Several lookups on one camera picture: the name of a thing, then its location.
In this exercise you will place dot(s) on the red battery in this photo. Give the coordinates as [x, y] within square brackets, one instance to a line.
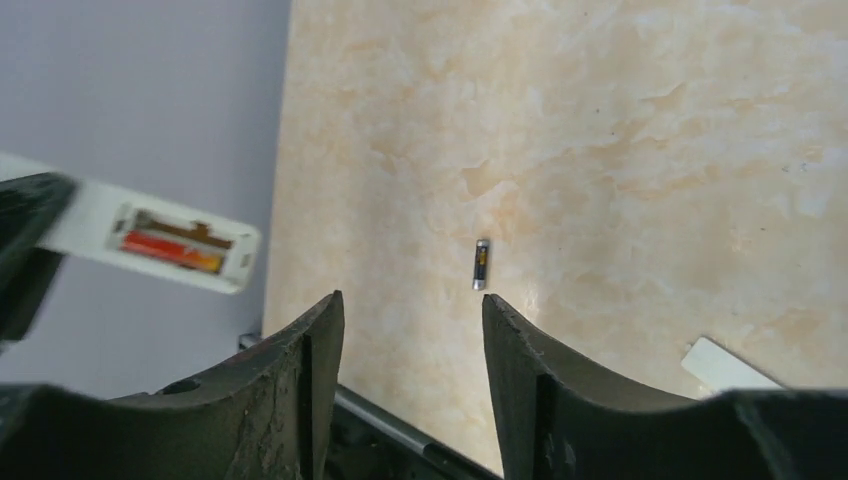
[173, 252]

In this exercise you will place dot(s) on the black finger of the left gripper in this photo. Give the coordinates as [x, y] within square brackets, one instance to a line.
[30, 206]

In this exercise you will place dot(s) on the white battery cover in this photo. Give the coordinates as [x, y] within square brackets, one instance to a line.
[718, 369]

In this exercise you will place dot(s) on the black battery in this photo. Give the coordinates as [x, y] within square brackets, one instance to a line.
[481, 262]

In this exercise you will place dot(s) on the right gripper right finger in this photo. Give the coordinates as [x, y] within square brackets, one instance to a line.
[561, 415]

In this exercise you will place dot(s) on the white remote control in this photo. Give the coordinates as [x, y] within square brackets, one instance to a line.
[102, 214]

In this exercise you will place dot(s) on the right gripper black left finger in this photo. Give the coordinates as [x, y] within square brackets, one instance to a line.
[264, 413]

